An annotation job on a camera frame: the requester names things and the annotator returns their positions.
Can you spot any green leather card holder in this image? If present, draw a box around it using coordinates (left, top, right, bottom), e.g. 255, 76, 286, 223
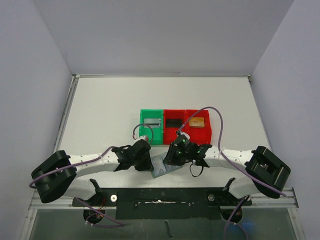
150, 152, 182, 179

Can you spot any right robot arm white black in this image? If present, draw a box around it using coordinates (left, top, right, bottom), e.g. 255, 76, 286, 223
163, 135, 291, 205

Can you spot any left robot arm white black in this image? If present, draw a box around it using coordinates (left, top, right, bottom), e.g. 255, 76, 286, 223
29, 138, 154, 206

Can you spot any black card in red bin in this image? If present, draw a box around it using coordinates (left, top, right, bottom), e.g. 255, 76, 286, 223
165, 118, 183, 129

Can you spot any orange card in red bin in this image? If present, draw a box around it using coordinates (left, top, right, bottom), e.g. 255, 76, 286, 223
188, 117, 205, 128

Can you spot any red bin right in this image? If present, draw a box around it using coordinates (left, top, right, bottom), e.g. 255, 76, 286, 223
183, 109, 212, 145

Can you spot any red bin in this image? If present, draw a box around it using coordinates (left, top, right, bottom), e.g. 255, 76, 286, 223
183, 109, 212, 145
163, 109, 186, 145

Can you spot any green plastic bin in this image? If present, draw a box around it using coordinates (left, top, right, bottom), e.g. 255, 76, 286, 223
140, 109, 164, 145

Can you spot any red bin middle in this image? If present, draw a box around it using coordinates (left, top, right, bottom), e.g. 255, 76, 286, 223
163, 109, 186, 145

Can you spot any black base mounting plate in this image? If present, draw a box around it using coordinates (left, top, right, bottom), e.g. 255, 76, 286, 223
72, 187, 240, 220

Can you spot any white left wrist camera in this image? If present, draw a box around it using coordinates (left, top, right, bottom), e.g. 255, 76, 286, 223
138, 135, 150, 142

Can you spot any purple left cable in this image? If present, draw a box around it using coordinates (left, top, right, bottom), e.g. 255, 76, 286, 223
28, 123, 156, 188

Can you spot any purple cable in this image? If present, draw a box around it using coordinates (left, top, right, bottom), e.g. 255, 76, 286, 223
176, 106, 287, 197
28, 123, 156, 188

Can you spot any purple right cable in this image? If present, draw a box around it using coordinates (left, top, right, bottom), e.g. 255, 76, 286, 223
176, 106, 287, 197

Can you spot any aluminium frame rail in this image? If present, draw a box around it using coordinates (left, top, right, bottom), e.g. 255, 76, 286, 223
28, 188, 299, 210

